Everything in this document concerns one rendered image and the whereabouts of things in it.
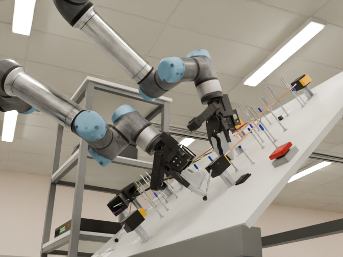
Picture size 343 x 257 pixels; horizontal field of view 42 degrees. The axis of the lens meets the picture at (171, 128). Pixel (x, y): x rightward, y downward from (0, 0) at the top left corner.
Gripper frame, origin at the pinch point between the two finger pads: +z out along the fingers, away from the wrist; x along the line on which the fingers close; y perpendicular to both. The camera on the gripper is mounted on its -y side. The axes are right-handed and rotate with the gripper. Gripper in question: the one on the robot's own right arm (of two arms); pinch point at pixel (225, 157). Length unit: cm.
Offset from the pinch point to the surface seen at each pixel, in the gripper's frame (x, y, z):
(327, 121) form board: -26.8, 17.0, 0.1
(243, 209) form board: -23.6, -17.5, 15.7
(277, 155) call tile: -23.5, -1.5, 5.4
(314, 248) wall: 700, 688, 164
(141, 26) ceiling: 231, 126, -173
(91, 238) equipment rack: 94, -17, 10
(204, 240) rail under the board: -16.4, -25.6, 20.0
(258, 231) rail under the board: -30.2, -20.5, 21.0
